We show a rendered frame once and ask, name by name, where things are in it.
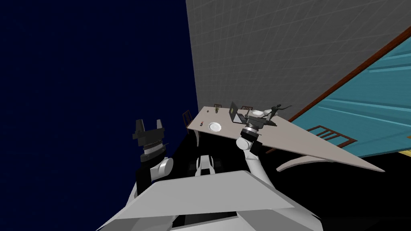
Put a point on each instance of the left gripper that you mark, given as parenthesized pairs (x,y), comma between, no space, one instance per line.
(151,136)

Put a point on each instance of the white bowl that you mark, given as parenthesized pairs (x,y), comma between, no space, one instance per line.
(258,112)

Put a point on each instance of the brown wooden chair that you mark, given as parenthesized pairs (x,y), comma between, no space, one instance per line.
(247,108)
(332,135)
(217,105)
(187,118)

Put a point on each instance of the dark figure statue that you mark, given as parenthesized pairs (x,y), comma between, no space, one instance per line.
(275,111)

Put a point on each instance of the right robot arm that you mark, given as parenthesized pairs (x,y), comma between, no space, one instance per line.
(253,162)

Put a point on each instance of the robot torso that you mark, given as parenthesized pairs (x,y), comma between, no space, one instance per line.
(208,195)

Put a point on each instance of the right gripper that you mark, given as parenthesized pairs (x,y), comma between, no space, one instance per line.
(256,121)

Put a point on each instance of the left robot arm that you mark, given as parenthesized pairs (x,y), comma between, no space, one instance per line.
(153,168)

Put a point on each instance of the grey open laptop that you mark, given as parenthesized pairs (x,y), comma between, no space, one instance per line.
(235,114)

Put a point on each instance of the beige dining table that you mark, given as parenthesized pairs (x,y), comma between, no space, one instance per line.
(289,139)

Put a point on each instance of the white plate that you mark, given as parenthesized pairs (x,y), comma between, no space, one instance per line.
(215,127)

